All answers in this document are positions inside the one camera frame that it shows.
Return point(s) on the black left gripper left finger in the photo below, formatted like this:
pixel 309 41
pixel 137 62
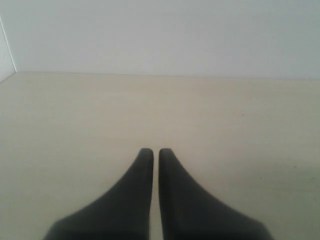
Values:
pixel 122 213

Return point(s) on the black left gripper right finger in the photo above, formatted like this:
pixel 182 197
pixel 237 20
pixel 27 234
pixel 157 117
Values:
pixel 189 212

